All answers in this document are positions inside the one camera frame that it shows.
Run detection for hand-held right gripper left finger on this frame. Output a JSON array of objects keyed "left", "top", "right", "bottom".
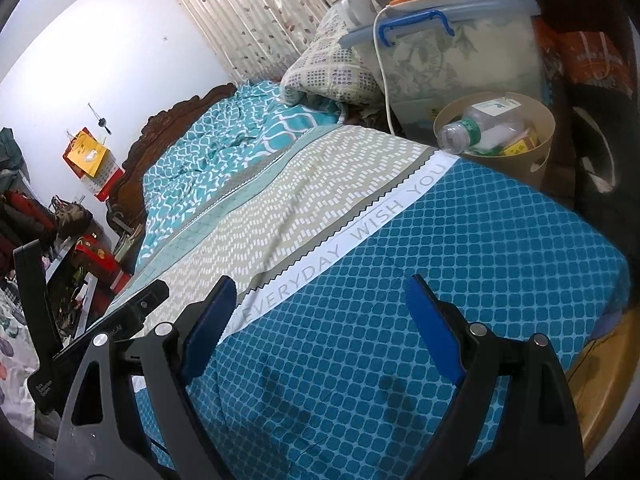
[{"left": 55, "top": 275, "right": 238, "bottom": 480}]

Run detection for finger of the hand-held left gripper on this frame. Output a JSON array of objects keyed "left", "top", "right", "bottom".
[{"left": 52, "top": 280, "right": 171, "bottom": 362}]

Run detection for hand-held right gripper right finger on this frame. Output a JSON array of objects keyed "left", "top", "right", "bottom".
[{"left": 405, "top": 274, "right": 586, "bottom": 480}]

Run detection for beige trash bin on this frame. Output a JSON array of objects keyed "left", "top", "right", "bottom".
[{"left": 432, "top": 91, "right": 557, "bottom": 192}]

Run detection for light blue white tissue packet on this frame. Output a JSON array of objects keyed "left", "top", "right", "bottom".
[{"left": 470, "top": 124, "right": 522, "bottom": 152}]

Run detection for clear plastic bottle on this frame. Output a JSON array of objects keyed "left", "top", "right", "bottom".
[{"left": 437, "top": 97, "right": 534, "bottom": 156}]

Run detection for grey shelf rack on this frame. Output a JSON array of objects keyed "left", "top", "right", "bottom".
[{"left": 44, "top": 239, "right": 102, "bottom": 352}]

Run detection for floral white cloth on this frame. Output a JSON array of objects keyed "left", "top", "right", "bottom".
[{"left": 0, "top": 280, "right": 42, "bottom": 413}]

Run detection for red gift box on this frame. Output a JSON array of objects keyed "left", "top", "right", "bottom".
[{"left": 74, "top": 232, "right": 132, "bottom": 292}]

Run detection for brown handbag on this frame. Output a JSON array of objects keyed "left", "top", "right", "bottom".
[{"left": 49, "top": 197, "right": 94, "bottom": 242}]

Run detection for hanging dark red clothes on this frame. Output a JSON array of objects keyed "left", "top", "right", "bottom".
[{"left": 0, "top": 127, "right": 57, "bottom": 272}]

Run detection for teal patterned quilt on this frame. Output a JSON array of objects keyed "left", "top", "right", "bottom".
[{"left": 140, "top": 82, "right": 343, "bottom": 261}]

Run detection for carved wooden headboard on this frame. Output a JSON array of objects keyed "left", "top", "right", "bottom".
[{"left": 105, "top": 82, "right": 238, "bottom": 241}]

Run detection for orange-lidded clear storage box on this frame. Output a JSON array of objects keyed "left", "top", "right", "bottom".
[{"left": 339, "top": 0, "right": 547, "bottom": 137}]

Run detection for patterned beige pillow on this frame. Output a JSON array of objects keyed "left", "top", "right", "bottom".
[{"left": 280, "top": 10, "right": 387, "bottom": 109}]

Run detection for orange red bag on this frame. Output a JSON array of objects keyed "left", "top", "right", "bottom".
[{"left": 534, "top": 19, "right": 634, "bottom": 97}]

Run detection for leaf print curtain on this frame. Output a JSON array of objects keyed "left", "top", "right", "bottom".
[{"left": 150, "top": 0, "right": 373, "bottom": 87}]

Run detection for white kettle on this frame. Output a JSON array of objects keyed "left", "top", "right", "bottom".
[{"left": 329, "top": 0, "right": 382, "bottom": 32}]

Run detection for red yellow wall calendar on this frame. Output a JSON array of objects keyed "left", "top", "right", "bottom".
[{"left": 62, "top": 127, "right": 124, "bottom": 202}]

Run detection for white cable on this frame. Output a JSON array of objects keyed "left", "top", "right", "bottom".
[{"left": 372, "top": 2, "right": 402, "bottom": 137}]

